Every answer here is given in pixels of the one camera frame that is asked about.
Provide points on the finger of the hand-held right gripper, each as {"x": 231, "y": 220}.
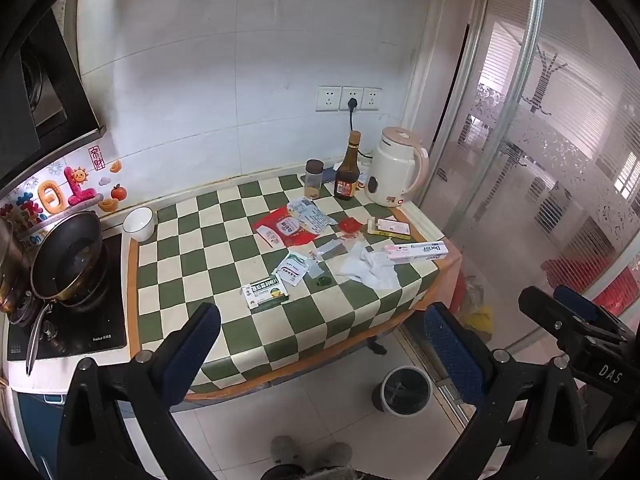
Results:
{"x": 575, "y": 300}
{"x": 537, "y": 306}

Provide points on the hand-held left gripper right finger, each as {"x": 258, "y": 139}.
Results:
{"x": 450, "y": 355}

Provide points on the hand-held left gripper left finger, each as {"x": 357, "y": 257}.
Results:
{"x": 195, "y": 355}

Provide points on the grey trash bin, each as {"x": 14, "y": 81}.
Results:
{"x": 402, "y": 392}

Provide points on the pink white packet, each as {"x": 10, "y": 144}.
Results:
{"x": 395, "y": 228}

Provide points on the yellow plastic bag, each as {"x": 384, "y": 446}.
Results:
{"x": 477, "y": 317}

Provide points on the pink under cloth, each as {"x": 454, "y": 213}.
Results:
{"x": 452, "y": 280}

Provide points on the green white medicine box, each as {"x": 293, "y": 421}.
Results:
{"x": 265, "y": 294}

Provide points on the black glass stove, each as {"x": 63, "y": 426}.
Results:
{"x": 90, "y": 330}

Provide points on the long pink white box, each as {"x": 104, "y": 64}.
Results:
{"x": 415, "y": 251}

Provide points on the green white checkered tablecloth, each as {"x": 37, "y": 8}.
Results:
{"x": 215, "y": 240}

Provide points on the crumpled white tissue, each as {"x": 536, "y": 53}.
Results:
{"x": 367, "y": 267}

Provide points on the frosted glass sliding door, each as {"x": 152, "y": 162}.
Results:
{"x": 525, "y": 185}

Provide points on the white green sachet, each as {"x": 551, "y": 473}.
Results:
{"x": 292, "y": 269}

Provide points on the grey slipper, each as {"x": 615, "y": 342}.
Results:
{"x": 332, "y": 455}
{"x": 287, "y": 450}

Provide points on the white bowl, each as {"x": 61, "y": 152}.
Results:
{"x": 139, "y": 225}

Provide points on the flat yellow box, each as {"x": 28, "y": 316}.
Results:
{"x": 372, "y": 227}

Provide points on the red packet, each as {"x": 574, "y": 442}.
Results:
{"x": 269, "y": 221}

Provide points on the black wok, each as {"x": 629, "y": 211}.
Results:
{"x": 65, "y": 260}

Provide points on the silver wrapper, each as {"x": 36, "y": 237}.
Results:
{"x": 327, "y": 250}

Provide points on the small red wrapper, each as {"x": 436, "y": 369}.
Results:
{"x": 349, "y": 226}

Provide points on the blue cabinet front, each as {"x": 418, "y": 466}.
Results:
{"x": 35, "y": 425}

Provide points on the large white blue packet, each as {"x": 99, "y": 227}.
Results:
{"x": 317, "y": 219}

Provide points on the small white blue packet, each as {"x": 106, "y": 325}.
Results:
{"x": 300, "y": 205}

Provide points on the white pink electric kettle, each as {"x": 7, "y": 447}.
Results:
{"x": 392, "y": 170}

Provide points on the brown glass pot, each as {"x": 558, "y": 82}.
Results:
{"x": 12, "y": 270}

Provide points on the dark sauce bottle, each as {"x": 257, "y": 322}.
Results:
{"x": 347, "y": 175}

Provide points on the clear spice jar brown lid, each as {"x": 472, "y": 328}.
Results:
{"x": 314, "y": 180}

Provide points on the black range hood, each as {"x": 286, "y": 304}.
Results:
{"x": 50, "y": 85}

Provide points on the colourful wall stickers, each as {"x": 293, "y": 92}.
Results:
{"x": 80, "y": 185}

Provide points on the white wall socket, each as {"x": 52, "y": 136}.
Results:
{"x": 328, "y": 98}
{"x": 371, "y": 99}
{"x": 352, "y": 93}

